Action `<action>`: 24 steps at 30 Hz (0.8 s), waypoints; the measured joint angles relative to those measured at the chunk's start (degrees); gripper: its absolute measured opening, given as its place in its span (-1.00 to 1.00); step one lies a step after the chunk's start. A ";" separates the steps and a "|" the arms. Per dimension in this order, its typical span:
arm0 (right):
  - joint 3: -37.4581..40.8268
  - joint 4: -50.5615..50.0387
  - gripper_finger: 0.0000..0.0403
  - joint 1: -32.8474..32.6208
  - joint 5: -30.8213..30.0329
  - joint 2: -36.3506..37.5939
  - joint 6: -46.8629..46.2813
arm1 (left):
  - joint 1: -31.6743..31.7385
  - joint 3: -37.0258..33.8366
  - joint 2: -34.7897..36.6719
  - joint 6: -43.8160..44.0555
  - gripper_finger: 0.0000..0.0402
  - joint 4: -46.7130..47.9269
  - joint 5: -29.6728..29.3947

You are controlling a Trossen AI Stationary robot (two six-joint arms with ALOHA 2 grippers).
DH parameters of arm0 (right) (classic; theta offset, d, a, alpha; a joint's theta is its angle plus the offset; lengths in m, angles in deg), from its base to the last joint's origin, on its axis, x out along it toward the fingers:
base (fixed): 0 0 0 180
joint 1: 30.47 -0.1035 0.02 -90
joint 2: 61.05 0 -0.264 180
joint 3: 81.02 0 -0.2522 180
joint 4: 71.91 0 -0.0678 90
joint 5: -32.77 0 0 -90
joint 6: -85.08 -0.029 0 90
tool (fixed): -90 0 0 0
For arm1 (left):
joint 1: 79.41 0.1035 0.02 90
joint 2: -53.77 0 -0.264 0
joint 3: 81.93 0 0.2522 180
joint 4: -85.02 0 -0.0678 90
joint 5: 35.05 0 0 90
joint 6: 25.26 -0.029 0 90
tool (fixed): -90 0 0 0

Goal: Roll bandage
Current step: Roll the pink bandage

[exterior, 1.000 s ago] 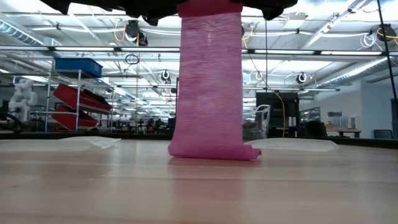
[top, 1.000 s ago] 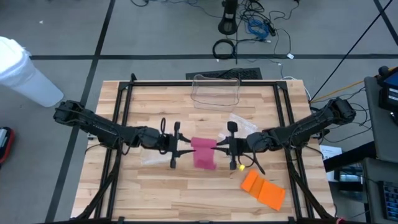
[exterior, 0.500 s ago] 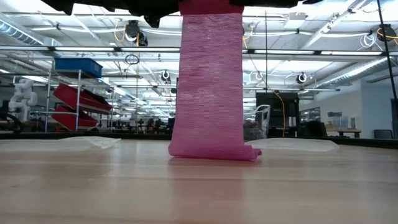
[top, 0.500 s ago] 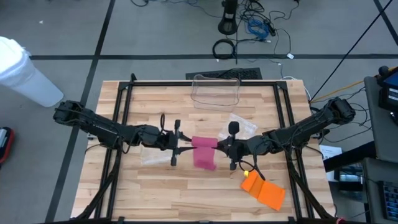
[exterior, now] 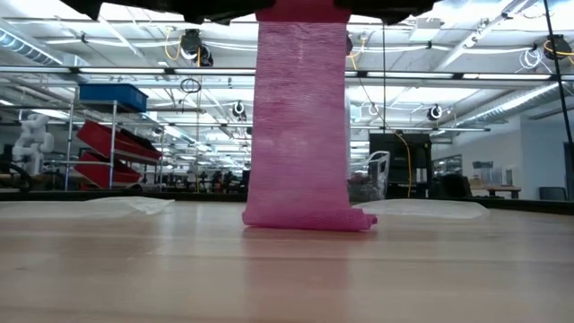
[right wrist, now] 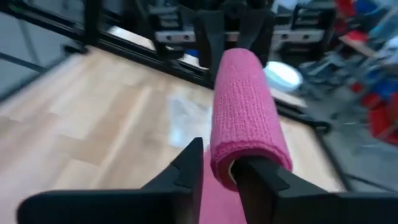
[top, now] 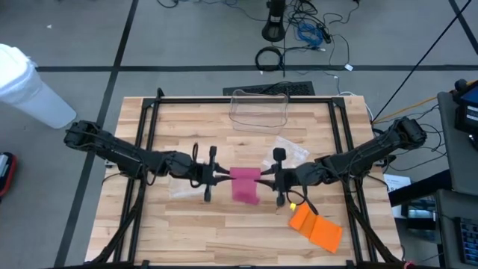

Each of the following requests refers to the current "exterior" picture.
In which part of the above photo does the yellow hanging cable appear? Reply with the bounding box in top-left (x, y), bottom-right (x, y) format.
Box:
top-left (347, 38), bottom-right (413, 199)

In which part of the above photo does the blue storage bin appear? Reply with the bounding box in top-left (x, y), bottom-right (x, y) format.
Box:
top-left (78, 83), bottom-right (149, 114)

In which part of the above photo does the thin slanted black pole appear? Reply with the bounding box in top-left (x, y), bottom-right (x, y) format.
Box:
top-left (542, 0), bottom-right (574, 145)

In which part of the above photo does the pink elastic bandage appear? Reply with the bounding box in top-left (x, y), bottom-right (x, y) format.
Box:
top-left (241, 0), bottom-right (378, 233)

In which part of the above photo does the metal shelf rack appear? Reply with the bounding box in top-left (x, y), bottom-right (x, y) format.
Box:
top-left (44, 84), bottom-right (167, 193)

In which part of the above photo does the thin vertical black pole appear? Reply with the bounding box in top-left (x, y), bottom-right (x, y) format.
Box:
top-left (381, 24), bottom-right (387, 132)

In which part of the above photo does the black cabinet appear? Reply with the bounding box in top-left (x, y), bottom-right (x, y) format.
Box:
top-left (369, 133), bottom-right (433, 200)

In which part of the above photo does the dark office chair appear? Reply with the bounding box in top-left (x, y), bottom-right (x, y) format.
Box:
top-left (537, 186), bottom-right (569, 202)

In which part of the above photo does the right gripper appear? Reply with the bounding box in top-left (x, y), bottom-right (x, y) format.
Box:
top-left (334, 0), bottom-right (443, 26)

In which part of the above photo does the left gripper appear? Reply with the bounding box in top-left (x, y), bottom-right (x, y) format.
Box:
top-left (60, 0), bottom-right (277, 26)

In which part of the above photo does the clear plastic bag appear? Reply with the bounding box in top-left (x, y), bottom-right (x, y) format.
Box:
top-left (351, 198), bottom-right (491, 221)
top-left (83, 196), bottom-right (176, 217)

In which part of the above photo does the wooden side table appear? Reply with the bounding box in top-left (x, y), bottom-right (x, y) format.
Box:
top-left (469, 184), bottom-right (523, 201)

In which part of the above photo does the red storage bin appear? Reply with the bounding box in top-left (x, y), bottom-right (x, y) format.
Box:
top-left (74, 119), bottom-right (163, 165)
top-left (74, 151), bottom-right (144, 190)

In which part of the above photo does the clear plastic bin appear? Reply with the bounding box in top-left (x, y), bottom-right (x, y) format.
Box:
top-left (347, 150), bottom-right (391, 203)

